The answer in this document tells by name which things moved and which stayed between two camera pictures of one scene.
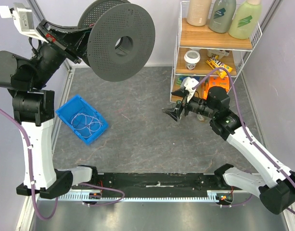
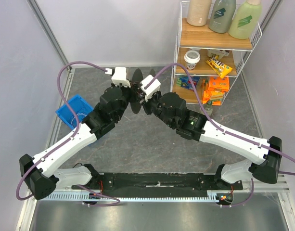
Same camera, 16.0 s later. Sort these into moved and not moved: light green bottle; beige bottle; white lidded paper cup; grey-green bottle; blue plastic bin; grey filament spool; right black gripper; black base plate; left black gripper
Moved: left black gripper; grey filament spool; right black gripper
Not moved: beige bottle; light green bottle; grey-green bottle; white lidded paper cup; black base plate; blue plastic bin
